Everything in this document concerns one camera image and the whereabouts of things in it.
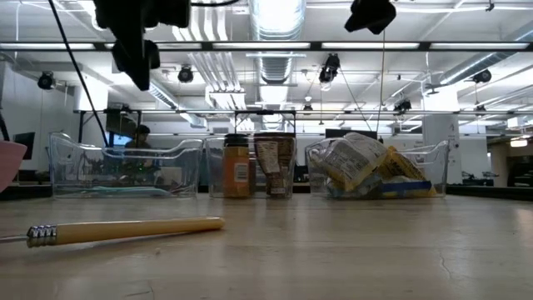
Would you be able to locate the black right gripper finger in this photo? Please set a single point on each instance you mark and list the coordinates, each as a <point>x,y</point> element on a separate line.
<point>372,14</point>

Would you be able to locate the clear plastic bin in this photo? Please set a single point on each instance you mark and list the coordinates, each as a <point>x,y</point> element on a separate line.
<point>214,166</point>
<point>183,166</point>
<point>437,166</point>

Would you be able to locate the iridescent purple teal spoon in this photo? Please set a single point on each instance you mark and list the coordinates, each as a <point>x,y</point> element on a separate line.
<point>125,191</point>

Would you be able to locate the yellow ramen noodle pack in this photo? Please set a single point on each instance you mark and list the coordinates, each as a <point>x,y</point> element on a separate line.
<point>350,160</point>
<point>401,166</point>

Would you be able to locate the orange spice bottle black cap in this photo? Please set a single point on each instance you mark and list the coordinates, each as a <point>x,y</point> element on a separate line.
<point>236,171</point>

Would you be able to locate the brown spice jar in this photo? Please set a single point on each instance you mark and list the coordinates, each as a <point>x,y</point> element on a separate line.
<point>277,166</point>

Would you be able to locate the blue white ramen pack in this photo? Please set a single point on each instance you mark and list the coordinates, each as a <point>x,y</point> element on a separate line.
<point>408,188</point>

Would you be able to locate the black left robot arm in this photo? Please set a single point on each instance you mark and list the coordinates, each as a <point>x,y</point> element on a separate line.
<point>141,12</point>

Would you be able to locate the black ceiling spotlight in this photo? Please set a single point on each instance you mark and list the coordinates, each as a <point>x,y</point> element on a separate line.
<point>46,80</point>
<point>403,106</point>
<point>329,68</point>
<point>185,74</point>
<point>482,76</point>

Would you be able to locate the monitor with blue screen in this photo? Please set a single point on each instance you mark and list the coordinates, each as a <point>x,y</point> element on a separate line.
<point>118,123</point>

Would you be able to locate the person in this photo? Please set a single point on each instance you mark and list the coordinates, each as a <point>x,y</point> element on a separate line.
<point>141,139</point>

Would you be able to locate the black overhead light bar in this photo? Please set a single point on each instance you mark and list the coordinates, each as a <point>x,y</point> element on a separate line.
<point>270,46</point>

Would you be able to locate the black monitor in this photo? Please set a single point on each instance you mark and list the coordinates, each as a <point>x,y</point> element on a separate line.
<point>333,133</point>

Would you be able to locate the pink bowl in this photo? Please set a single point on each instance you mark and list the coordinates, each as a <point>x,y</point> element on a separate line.
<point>10,162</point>

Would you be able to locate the glowing white lamp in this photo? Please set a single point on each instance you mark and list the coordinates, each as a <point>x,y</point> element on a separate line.
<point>519,143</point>

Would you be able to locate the silver ceiling air duct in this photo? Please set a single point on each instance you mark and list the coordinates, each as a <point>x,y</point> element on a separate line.
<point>277,21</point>

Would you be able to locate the black metal stand frame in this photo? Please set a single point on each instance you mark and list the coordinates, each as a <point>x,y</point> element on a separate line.
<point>265,112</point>

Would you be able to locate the black wall screen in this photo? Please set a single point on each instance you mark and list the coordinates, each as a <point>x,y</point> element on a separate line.
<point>25,143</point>

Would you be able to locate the black aluminium table frame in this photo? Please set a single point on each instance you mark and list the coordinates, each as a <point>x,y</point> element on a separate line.
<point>487,193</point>

